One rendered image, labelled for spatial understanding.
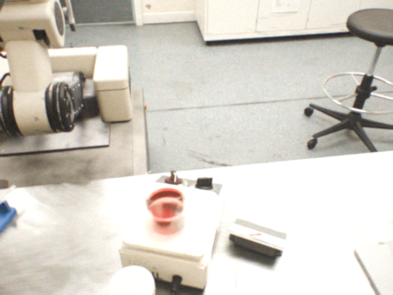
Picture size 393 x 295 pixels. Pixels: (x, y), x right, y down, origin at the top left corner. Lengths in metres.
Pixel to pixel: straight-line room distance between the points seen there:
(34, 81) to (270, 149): 1.23
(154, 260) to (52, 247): 0.20
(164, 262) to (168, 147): 1.46
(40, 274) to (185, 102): 1.80
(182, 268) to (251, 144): 1.51
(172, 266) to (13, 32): 0.91
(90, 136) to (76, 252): 0.88
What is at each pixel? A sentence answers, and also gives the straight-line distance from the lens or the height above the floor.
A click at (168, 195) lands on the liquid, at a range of 0.51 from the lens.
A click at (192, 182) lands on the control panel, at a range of 0.65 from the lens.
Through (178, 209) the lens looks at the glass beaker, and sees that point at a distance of 0.47.
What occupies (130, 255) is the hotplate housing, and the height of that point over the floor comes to 0.81.
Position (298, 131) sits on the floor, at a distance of 2.13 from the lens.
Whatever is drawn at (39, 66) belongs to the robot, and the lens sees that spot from 1.25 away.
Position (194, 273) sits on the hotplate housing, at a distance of 0.53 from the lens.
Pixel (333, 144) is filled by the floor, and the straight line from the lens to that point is 2.10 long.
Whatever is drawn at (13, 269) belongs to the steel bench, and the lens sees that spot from 0.66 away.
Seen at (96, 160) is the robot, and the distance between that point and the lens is 1.37.
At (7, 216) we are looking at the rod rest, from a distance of 0.72.
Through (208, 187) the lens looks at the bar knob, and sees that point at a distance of 0.62.
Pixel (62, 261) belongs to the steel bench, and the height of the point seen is 0.75.
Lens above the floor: 1.26
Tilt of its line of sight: 41 degrees down
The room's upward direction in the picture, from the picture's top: straight up
